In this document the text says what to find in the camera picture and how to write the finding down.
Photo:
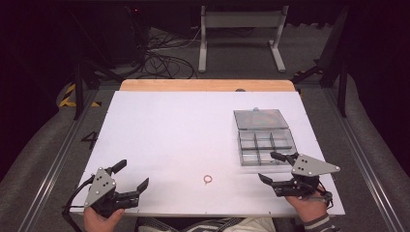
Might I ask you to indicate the white metal stand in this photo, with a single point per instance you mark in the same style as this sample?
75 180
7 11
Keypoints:
203 45

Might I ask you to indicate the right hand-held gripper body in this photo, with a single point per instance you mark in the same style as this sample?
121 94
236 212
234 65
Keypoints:
304 175

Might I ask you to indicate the clear plastic compartment box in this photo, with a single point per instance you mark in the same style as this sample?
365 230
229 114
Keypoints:
262 135

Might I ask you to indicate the wooden table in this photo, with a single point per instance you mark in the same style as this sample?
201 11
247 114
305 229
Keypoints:
206 85

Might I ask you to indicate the person's right hand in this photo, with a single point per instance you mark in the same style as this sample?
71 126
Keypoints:
306 206

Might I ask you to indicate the aluminium floor rail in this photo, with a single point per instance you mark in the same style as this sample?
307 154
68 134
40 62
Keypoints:
357 141
54 164

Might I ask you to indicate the black metal stand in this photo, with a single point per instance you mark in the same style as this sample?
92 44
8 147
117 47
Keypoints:
79 90
342 87

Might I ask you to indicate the dark equipment case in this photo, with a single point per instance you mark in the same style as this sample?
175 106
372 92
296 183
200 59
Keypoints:
127 35

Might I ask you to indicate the person's left hand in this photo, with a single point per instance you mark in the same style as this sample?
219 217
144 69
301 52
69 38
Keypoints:
98 222

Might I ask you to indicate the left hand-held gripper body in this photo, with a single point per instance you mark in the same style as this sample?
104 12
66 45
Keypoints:
101 188

